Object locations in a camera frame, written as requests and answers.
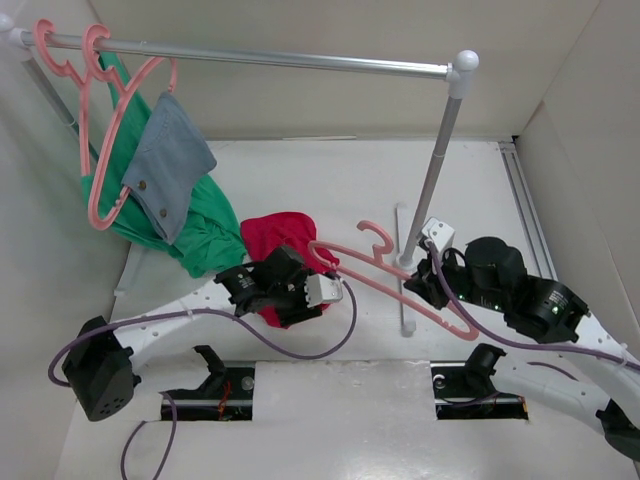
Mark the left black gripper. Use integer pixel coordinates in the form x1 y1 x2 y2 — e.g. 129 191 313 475
268 270 320 324

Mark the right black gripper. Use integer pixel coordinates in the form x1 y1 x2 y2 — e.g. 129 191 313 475
402 243 507 312

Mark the red t shirt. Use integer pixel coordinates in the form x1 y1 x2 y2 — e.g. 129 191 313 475
233 212 338 316

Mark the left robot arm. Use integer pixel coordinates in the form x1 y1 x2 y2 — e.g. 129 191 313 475
62 246 343 422

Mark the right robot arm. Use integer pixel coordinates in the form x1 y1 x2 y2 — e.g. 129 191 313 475
404 236 639 460

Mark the green t shirt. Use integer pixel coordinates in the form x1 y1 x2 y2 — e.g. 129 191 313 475
82 52 247 278

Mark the pink hanger with clothes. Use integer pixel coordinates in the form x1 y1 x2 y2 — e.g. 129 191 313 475
82 24 165 231

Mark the blue denim garment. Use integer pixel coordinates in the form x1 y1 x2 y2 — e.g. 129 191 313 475
122 92 217 245

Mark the silver clothes rack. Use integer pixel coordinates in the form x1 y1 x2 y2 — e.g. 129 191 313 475
1 15 479 272

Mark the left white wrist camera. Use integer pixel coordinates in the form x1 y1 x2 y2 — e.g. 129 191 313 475
304 274 344 307

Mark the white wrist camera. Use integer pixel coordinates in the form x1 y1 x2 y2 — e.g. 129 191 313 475
420 217 455 253
304 274 344 307

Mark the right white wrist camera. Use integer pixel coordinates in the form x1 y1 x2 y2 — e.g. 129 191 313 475
420 217 455 253

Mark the aluminium rail right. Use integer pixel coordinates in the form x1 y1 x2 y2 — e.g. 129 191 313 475
497 140 581 344

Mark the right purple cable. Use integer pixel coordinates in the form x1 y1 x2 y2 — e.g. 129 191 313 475
424 239 640 376

